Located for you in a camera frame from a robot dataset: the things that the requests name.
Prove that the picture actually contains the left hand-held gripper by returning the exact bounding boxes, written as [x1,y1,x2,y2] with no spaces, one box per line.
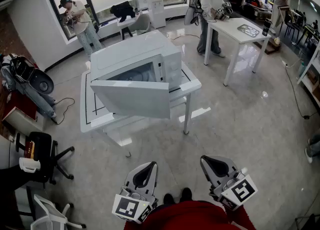
[111,161,159,225]

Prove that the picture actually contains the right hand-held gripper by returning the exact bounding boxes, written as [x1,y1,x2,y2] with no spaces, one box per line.
[199,155,259,211]

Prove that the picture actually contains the person's right forearm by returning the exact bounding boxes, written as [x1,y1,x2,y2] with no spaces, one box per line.
[226,203,257,230]

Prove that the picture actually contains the person's left forearm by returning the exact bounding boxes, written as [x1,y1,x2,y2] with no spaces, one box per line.
[123,217,148,230]

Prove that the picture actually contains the white microwave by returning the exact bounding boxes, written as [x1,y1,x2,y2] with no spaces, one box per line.
[89,29,183,92]

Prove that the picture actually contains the person's black shoe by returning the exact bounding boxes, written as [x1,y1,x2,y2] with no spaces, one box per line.
[163,193,175,206]
[179,187,193,203]

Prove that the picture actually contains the person's red top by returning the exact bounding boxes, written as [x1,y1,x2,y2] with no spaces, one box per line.
[139,200,241,230]

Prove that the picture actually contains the white table with black lines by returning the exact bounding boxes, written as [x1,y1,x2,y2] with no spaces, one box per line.
[79,61,202,157]

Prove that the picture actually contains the black office chair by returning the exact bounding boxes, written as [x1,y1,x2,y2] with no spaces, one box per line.
[14,131,76,185]

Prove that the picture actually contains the white plastic chair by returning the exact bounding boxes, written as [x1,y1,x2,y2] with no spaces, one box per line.
[30,193,87,230]

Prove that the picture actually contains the white mug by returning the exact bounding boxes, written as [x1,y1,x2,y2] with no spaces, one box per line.
[18,157,41,174]

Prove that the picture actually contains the red book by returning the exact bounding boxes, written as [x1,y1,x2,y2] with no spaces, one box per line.
[24,140,35,160]

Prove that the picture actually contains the beige box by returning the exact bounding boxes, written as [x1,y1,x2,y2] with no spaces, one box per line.
[1,106,46,136]

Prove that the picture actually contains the white shelf unit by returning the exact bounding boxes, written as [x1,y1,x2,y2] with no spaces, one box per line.
[296,47,320,106]

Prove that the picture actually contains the plain white table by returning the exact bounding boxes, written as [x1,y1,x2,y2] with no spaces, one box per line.
[203,17,272,87]

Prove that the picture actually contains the grey patterned tray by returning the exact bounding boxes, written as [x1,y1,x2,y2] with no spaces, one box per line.
[236,23,261,38]

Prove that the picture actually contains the black tumbler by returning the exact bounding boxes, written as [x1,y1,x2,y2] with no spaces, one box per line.
[261,18,273,37]

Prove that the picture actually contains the grey chair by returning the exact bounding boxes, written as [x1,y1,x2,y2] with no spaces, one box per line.
[129,13,152,36]

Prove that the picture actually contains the black garment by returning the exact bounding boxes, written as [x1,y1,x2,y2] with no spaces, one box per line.
[109,0,137,23]

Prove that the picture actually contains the white water dispenser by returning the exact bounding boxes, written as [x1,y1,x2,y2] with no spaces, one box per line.
[146,0,167,29]

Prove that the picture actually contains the black framed window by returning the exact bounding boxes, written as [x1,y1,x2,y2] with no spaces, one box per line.
[41,0,188,42]

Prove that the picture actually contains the black floor cable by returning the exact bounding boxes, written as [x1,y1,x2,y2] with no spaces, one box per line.
[282,60,320,120]

